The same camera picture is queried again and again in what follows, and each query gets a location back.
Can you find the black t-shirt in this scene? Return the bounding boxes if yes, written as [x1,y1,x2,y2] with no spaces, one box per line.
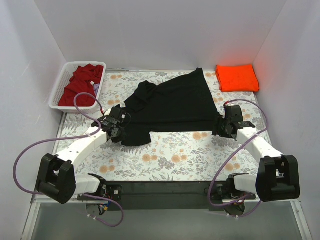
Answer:
[121,68,220,147]

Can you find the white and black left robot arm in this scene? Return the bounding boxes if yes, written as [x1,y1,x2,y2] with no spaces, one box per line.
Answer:
[35,107,131,204]

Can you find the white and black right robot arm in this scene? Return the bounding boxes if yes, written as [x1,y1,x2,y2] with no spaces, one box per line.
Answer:
[215,104,300,202]

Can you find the lavender garment in basket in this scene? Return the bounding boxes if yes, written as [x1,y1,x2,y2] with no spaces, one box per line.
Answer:
[90,81,100,97]

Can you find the folded orange t-shirt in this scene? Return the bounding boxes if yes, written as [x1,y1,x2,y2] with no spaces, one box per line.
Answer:
[215,64,260,92]

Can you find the floral patterned table mat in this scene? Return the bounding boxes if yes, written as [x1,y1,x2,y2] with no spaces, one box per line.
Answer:
[58,70,265,182]

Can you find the red t-shirt in basket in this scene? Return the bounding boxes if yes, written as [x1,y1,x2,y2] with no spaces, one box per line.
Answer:
[58,64,104,107]

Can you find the white plastic laundry basket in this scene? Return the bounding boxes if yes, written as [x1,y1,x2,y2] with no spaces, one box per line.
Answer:
[48,61,107,114]

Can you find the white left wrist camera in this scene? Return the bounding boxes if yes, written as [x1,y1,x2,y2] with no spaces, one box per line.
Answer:
[101,107,113,118]

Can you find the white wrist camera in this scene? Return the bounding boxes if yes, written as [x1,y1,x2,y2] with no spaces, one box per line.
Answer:
[101,107,113,118]
[223,101,232,111]

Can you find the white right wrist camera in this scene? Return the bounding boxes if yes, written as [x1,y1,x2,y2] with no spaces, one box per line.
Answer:
[223,101,232,111]

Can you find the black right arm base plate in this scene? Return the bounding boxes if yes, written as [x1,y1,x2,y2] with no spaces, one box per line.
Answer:
[210,183,256,201]

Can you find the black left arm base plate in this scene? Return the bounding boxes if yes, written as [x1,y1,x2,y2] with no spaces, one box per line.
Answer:
[88,184,123,201]

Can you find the aluminium front rail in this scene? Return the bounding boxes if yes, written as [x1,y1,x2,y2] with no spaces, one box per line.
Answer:
[31,181,301,204]

